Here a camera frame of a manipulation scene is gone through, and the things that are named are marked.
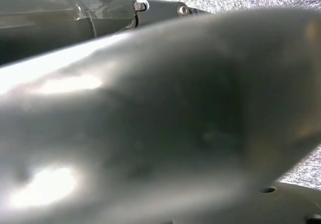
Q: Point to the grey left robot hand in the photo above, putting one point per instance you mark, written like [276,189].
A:
[160,116]

